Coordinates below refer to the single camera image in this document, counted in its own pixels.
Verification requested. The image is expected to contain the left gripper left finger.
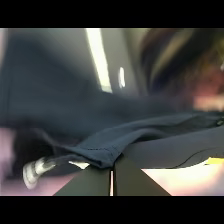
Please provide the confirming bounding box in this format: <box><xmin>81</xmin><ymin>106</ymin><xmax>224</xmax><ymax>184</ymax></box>
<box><xmin>53</xmin><ymin>165</ymin><xmax>112</xmax><ymax>197</ymax></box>

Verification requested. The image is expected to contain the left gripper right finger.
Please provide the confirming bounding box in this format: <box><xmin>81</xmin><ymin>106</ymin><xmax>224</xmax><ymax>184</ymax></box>
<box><xmin>112</xmin><ymin>155</ymin><xmax>172</xmax><ymax>197</ymax></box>

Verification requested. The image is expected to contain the dark blue garment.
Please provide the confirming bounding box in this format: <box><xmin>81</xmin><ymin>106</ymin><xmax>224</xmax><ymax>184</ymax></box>
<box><xmin>0</xmin><ymin>34</ymin><xmax>224</xmax><ymax>181</ymax></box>

